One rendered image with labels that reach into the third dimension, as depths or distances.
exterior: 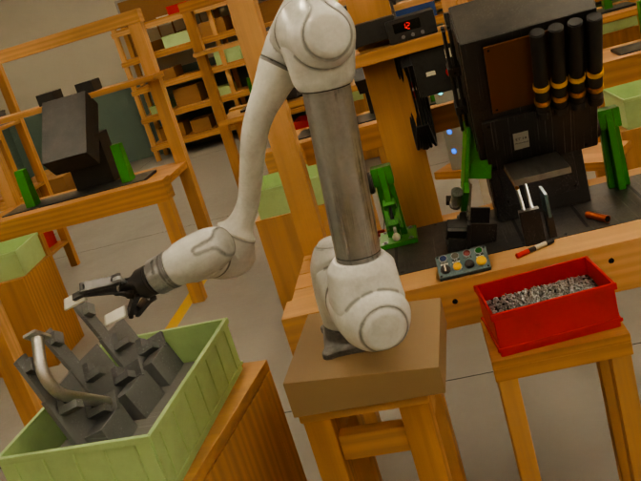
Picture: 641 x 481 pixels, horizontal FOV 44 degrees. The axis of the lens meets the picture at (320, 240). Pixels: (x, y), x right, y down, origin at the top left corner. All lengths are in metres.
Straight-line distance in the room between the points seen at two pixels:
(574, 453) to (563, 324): 1.08
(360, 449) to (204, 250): 0.64
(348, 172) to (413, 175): 1.22
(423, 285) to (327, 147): 0.82
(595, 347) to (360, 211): 0.74
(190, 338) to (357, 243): 0.89
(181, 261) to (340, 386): 0.47
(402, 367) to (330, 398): 0.19
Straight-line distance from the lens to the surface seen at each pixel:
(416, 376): 1.86
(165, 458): 1.94
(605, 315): 2.10
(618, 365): 2.13
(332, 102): 1.61
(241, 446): 2.24
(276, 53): 1.75
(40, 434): 2.24
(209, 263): 1.80
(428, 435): 1.98
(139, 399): 2.25
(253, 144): 1.80
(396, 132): 2.82
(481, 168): 2.49
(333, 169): 1.64
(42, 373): 2.02
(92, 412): 2.14
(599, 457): 3.06
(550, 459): 3.08
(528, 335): 2.07
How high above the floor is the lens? 1.77
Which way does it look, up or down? 17 degrees down
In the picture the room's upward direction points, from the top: 17 degrees counter-clockwise
